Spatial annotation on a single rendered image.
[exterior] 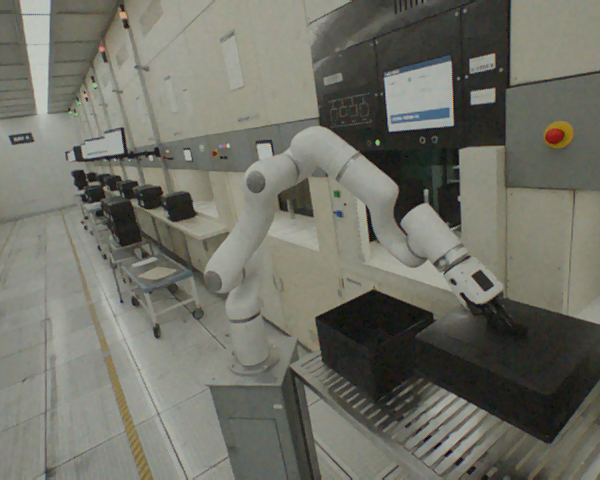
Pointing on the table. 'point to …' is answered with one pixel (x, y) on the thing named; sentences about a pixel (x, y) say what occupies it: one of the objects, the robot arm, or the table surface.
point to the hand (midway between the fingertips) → (503, 320)
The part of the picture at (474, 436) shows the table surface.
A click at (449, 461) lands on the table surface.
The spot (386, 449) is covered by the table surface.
